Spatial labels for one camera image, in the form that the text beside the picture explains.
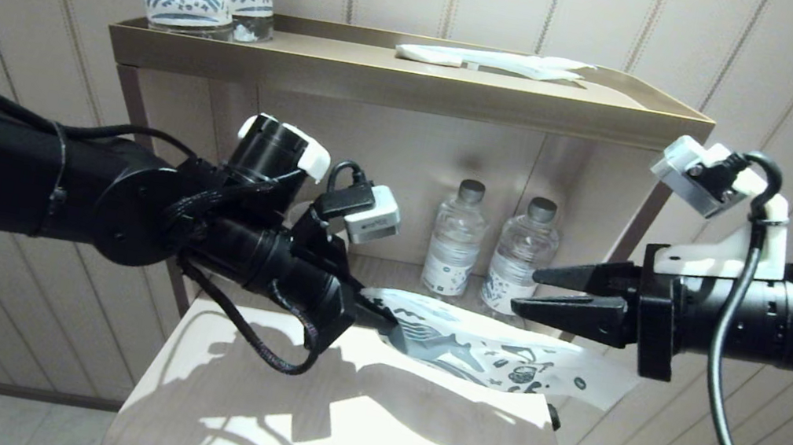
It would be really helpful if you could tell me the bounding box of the white pouch blue horse print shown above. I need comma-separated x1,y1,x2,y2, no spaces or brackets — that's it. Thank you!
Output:
347,283,649,417

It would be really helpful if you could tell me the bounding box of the small capped water bottle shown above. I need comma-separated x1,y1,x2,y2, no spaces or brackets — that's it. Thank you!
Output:
475,190,568,323
420,175,496,303

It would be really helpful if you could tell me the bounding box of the white packet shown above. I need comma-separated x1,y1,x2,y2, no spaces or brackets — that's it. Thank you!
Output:
459,44,598,91

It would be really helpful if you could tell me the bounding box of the beige wooden shelf unit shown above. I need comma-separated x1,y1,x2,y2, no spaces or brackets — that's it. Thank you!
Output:
42,0,723,445

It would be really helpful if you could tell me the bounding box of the white folded sachet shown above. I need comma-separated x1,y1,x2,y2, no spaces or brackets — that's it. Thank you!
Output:
394,42,464,70

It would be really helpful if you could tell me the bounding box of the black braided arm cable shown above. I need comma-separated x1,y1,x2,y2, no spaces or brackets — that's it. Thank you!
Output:
164,256,334,381
161,154,309,248

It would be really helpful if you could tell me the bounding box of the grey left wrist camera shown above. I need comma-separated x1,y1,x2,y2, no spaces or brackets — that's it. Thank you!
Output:
307,155,410,252

